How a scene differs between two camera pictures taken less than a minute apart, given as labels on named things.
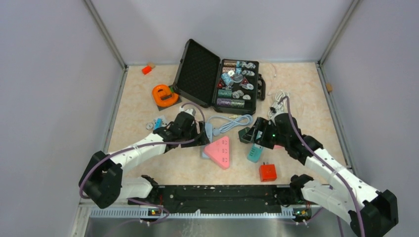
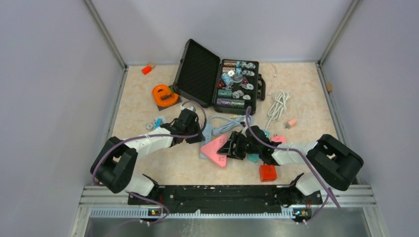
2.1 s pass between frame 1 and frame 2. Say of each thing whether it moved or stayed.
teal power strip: stayed
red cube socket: stayed
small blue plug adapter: stayed
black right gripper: moved
